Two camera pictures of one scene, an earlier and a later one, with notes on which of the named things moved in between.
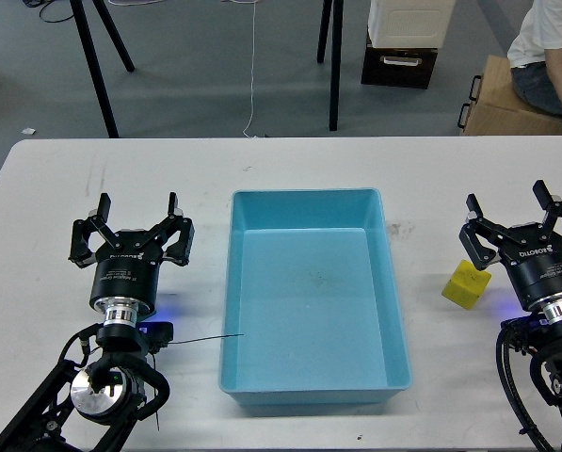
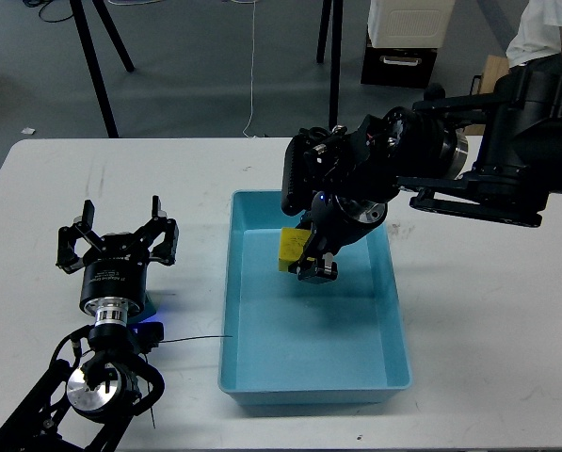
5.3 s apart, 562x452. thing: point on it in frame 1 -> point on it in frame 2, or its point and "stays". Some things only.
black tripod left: x=81 y=20 stays
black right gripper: x=537 y=255 -> x=339 y=219
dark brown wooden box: x=397 y=67 stays
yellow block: x=467 y=284 -> x=292 y=244
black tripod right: x=335 y=54 stays
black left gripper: x=128 y=263 -> x=114 y=277
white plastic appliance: x=409 y=24 stays
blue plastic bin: x=312 y=314 stays
